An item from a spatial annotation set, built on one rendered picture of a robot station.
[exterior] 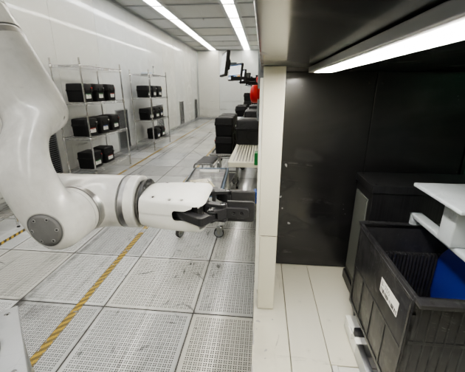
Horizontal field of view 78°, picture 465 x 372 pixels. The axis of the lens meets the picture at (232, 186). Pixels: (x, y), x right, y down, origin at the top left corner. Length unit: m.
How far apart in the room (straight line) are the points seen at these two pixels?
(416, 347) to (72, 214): 0.48
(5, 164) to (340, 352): 0.64
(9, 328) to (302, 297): 0.77
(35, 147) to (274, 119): 0.38
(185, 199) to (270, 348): 0.38
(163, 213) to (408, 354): 0.38
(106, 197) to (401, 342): 0.46
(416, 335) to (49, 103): 0.58
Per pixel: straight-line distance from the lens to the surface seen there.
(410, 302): 0.45
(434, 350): 0.50
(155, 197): 0.44
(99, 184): 0.48
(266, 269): 0.68
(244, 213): 0.42
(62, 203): 0.43
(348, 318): 0.72
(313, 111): 0.76
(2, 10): 0.56
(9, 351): 0.97
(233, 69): 5.29
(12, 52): 0.52
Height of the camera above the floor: 1.36
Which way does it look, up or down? 19 degrees down
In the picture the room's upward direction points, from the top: straight up
